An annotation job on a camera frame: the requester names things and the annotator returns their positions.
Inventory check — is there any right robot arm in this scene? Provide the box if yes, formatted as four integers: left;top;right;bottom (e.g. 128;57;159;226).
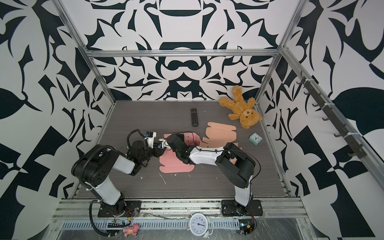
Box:
163;134;261;215

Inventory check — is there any black electronics module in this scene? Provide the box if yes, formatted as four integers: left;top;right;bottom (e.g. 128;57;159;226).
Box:
239;218;257;236

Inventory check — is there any black tv remote control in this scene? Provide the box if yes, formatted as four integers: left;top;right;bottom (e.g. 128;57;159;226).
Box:
191;108;199;127

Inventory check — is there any white round table clock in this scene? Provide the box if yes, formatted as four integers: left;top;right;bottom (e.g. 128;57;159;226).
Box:
188;213;214;239

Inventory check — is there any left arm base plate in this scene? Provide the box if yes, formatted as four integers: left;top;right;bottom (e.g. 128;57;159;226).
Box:
98;201;142;218

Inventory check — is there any black wall hook rack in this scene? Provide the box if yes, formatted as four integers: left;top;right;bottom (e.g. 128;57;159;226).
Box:
298;74;369;159

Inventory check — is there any brown teddy bear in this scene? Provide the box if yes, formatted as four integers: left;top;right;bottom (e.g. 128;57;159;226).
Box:
219;86;263;129

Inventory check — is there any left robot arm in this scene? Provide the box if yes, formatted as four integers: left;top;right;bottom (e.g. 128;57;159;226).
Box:
71;129;166;216

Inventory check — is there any pink paper box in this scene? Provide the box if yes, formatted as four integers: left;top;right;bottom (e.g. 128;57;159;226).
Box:
159;132;200;174

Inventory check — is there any black corrugated cable conduit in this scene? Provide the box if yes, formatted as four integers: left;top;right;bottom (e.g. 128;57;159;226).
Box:
88;200;118;238

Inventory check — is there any small pink toy figure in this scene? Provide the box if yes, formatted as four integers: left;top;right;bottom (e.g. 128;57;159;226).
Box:
124;224;140;237

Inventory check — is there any peach flat paper box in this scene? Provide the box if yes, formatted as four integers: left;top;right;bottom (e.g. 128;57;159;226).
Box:
200;122;237;148

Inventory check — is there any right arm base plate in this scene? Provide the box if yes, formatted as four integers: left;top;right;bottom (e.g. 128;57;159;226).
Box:
221;200;264;217

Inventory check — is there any green circuit board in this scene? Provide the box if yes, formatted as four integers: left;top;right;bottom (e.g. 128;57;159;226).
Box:
107;219;131;229

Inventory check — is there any small green alarm clock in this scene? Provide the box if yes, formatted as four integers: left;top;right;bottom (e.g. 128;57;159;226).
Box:
249;133;263;146

